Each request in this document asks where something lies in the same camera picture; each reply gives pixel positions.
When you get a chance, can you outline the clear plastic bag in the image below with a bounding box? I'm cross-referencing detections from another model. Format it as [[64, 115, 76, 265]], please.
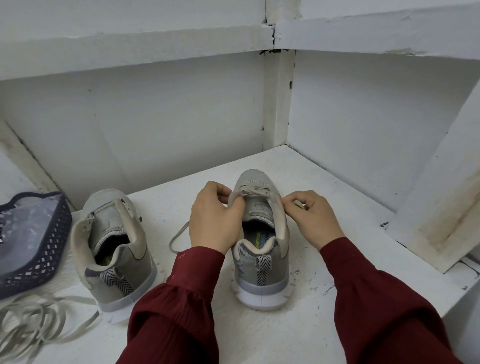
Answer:
[[0, 196, 63, 277]]

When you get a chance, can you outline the dark plastic lattice basket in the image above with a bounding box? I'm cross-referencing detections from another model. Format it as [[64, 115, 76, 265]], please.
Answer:
[[0, 190, 74, 300]]

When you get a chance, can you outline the grey shoelace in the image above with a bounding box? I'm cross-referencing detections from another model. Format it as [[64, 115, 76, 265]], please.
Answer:
[[168, 184, 301, 255], [0, 291, 101, 364]]

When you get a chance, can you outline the person's left forearm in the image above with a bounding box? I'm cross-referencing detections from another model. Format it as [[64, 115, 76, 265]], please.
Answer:
[[116, 246, 227, 364]]

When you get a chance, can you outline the person's right forearm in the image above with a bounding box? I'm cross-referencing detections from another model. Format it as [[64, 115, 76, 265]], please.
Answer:
[[319, 237, 463, 364]]

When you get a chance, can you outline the person's left hand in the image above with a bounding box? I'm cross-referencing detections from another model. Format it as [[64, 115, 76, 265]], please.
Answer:
[[188, 180, 247, 255]]

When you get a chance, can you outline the grey mesh shoe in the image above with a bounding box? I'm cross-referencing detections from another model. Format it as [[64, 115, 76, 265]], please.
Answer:
[[227, 168, 294, 312], [70, 188, 159, 324]]

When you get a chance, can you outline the person's right hand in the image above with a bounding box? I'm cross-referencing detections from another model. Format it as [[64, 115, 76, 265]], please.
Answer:
[[281, 189, 346, 252]]

